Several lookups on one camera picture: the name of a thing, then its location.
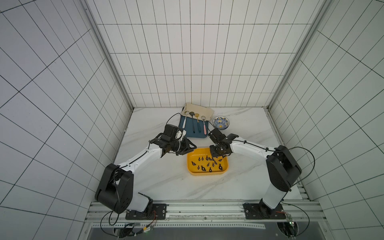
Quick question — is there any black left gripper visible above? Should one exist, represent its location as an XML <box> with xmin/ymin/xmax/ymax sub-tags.
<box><xmin>170</xmin><ymin>137</ymin><xmax>197</xmax><ymax>156</ymax></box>

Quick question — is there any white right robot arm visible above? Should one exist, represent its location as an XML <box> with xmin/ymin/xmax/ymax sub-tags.
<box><xmin>210</xmin><ymin>137</ymin><xmax>302</xmax><ymax>211</ymax></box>

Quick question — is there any yellow plastic storage box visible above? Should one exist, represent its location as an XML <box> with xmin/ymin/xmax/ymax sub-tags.
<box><xmin>187</xmin><ymin>148</ymin><xmax>229</xmax><ymax>176</ymax></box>

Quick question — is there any black handled spoon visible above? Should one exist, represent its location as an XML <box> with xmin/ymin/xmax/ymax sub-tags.
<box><xmin>189</xmin><ymin>112</ymin><xmax>196</xmax><ymax>133</ymax></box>

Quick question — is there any pink handled spoon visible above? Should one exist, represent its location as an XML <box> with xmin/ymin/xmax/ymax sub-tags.
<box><xmin>201</xmin><ymin>116</ymin><xmax>207</xmax><ymax>135</ymax></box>

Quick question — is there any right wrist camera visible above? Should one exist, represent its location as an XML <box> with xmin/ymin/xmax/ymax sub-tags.
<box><xmin>208</xmin><ymin>128</ymin><xmax>227</xmax><ymax>145</ymax></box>

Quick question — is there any aluminium rail frame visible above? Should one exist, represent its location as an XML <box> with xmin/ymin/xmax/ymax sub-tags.
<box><xmin>79</xmin><ymin>200</ymin><xmax>334</xmax><ymax>240</ymax></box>

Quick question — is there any white handled spoon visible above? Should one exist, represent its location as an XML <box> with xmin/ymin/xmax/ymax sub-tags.
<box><xmin>183</xmin><ymin>111</ymin><xmax>190</xmax><ymax>129</ymax></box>

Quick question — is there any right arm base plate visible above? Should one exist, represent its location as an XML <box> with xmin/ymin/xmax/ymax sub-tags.
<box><xmin>243</xmin><ymin>200</ymin><xmax>286</xmax><ymax>220</ymax></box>

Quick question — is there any dark teal tray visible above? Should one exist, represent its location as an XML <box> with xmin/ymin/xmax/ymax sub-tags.
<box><xmin>179</xmin><ymin>116</ymin><xmax>208</xmax><ymax>139</ymax></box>

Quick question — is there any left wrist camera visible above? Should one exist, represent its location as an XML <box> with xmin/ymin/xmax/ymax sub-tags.
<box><xmin>164</xmin><ymin>124</ymin><xmax>183</xmax><ymax>140</ymax></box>

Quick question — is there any beige cloth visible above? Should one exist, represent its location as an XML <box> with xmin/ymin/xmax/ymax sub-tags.
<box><xmin>181</xmin><ymin>103</ymin><xmax>214</xmax><ymax>121</ymax></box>

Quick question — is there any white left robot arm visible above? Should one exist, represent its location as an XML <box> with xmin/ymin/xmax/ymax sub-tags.
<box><xmin>95</xmin><ymin>138</ymin><xmax>197</xmax><ymax>215</ymax></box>

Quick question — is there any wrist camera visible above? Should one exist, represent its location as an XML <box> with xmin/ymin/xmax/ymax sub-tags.
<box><xmin>208</xmin><ymin>128</ymin><xmax>227</xmax><ymax>145</ymax></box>
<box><xmin>164</xmin><ymin>124</ymin><xmax>183</xmax><ymax>140</ymax></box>

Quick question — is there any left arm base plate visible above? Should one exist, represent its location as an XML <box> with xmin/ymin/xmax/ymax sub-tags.
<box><xmin>126</xmin><ymin>193</ymin><xmax>168</xmax><ymax>220</ymax></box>

